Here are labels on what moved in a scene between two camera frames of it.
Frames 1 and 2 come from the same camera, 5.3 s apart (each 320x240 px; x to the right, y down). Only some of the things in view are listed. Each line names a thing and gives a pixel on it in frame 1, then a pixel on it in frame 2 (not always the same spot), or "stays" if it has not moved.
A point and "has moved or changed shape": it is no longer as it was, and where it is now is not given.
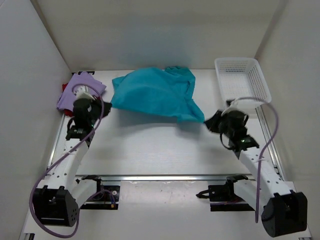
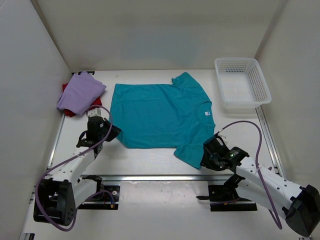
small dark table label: (93, 72) stays
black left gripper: (106, 108) → (115, 131)
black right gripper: (212, 123) → (206, 162)
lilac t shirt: (68, 97) stays
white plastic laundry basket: (242, 79) stays
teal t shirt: (167, 92) has moved or changed shape
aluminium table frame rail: (78, 177) stays
